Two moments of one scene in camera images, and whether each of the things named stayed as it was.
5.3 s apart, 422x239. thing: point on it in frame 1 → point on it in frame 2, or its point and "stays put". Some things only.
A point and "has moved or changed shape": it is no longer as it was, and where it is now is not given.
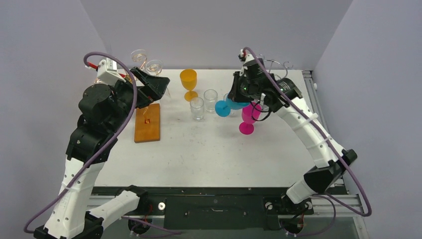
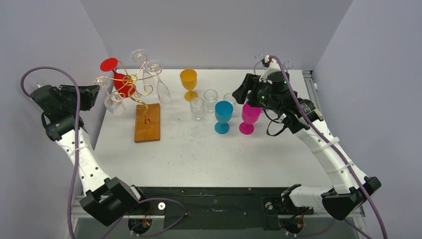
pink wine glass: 251,113 stays put
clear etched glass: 197,105 stays put
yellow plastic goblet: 188,77 stays put
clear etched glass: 210,97 stays put
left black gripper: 154,86 → 88,94
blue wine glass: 223,107 has moved or changed shape
